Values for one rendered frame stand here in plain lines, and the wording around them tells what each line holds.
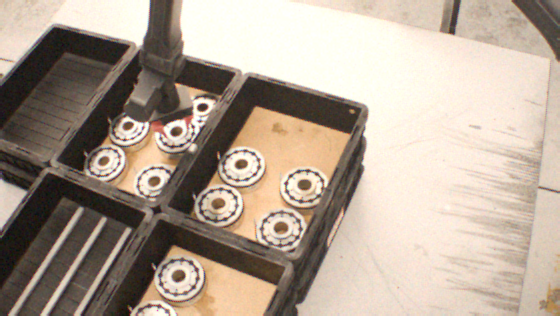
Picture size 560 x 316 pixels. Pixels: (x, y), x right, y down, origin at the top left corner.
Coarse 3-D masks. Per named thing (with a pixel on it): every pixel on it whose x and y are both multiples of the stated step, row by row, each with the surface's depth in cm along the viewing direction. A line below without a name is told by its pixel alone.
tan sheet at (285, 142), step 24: (264, 120) 145; (288, 120) 145; (240, 144) 142; (264, 144) 141; (288, 144) 141; (312, 144) 140; (336, 144) 140; (288, 168) 137; (264, 192) 134; (192, 216) 131
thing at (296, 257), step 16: (240, 80) 140; (272, 80) 139; (320, 96) 135; (336, 96) 135; (224, 112) 135; (368, 112) 132; (208, 128) 132; (352, 144) 127; (192, 160) 128; (336, 176) 123; (320, 208) 119; (192, 224) 119; (208, 224) 118; (240, 240) 116; (304, 240) 115; (288, 256) 113
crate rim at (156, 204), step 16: (128, 64) 146; (208, 64) 144; (112, 80) 143; (224, 96) 137; (80, 128) 136; (64, 144) 133; (80, 176) 127; (176, 176) 125; (128, 192) 124; (160, 192) 123; (160, 208) 123
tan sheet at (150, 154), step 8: (192, 88) 153; (192, 96) 152; (152, 136) 145; (104, 144) 145; (152, 144) 144; (136, 152) 143; (144, 152) 142; (152, 152) 142; (160, 152) 142; (128, 160) 141; (136, 160) 141; (144, 160) 141; (152, 160) 141; (160, 160) 141; (168, 160) 141; (176, 160) 140; (136, 168) 140; (128, 176) 139; (120, 184) 138; (128, 184) 137
